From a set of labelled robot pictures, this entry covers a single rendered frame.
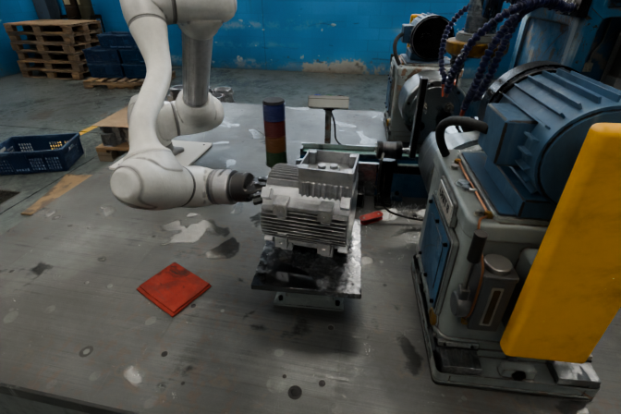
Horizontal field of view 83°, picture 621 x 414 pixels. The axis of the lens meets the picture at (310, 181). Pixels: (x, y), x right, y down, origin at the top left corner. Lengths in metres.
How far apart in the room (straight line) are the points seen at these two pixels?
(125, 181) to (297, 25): 6.29
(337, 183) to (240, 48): 6.62
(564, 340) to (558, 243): 0.20
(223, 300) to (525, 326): 0.64
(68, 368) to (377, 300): 0.69
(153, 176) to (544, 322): 0.73
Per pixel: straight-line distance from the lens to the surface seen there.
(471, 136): 0.95
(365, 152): 1.37
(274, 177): 0.80
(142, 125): 0.86
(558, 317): 0.67
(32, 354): 1.02
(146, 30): 1.09
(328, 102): 1.50
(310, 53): 6.91
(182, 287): 0.99
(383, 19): 6.72
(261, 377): 0.81
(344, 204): 0.74
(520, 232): 0.64
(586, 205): 0.55
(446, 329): 0.79
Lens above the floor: 1.49
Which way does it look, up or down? 30 degrees down
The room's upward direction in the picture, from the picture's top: straight up
